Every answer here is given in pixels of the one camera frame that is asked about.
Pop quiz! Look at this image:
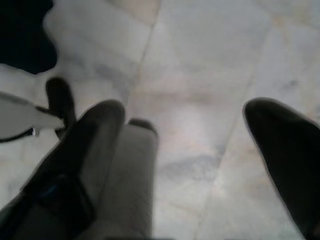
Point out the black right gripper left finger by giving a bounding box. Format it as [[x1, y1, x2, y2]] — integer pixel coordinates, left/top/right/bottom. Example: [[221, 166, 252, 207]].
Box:
[[0, 99, 160, 240]]

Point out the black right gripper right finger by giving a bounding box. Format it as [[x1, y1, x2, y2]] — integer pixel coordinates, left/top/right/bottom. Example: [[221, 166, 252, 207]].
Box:
[[242, 96, 320, 240]]

